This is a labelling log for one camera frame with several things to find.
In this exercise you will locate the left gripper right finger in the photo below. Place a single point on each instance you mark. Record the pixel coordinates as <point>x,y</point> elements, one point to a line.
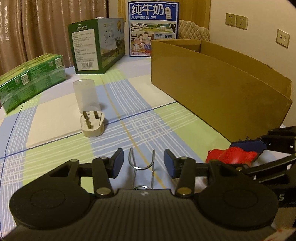
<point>183,168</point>

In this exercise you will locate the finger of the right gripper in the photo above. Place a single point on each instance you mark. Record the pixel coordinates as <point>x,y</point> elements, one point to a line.
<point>257,146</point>

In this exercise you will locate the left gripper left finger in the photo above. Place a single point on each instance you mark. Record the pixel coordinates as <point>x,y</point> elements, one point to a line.
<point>104,168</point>

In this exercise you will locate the red pig figurine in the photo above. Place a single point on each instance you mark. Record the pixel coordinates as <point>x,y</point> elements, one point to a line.
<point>232,155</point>

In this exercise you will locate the white power adapter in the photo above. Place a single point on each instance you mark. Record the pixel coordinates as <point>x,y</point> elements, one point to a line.
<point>92,123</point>

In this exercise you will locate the translucent plastic cup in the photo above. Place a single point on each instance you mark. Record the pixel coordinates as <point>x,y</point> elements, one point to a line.
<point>86,95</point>

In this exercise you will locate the open brown cardboard box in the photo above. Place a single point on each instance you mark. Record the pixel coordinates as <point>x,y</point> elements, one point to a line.
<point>239,96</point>

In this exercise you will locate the checkered tablecloth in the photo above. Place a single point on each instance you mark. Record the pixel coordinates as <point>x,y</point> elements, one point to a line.
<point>45,131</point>

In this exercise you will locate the green drink carton pack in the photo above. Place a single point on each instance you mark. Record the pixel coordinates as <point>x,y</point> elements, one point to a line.
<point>31,78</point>

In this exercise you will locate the green white milk carton box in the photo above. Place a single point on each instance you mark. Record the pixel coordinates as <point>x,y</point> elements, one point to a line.
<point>96,44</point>

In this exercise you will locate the quilted beige chair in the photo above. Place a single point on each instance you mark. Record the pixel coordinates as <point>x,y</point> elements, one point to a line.
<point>190,30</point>

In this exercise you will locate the blue milk carton box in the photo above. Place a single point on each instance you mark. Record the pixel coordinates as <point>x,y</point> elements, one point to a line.
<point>148,21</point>

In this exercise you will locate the brown curtain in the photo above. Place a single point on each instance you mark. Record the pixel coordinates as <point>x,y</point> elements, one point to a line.
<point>30,29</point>

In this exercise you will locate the beige single wall socket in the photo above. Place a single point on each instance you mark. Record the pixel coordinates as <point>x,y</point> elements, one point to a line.
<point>282,38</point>

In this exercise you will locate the beige double wall socket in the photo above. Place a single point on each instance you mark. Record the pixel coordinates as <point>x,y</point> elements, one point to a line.
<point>236,21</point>

